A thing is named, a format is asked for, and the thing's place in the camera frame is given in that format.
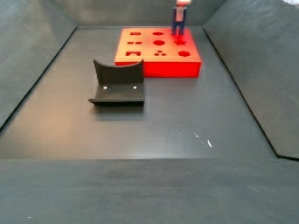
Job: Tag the black curved holder bracket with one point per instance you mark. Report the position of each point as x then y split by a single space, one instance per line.
120 84

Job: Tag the blue square-circle peg object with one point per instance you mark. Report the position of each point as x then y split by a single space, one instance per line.
177 20

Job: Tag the red shape-sorting block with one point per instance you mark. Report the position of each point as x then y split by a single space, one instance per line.
169 55

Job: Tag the pale gripper fingertip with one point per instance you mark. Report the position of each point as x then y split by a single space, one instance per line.
182 3

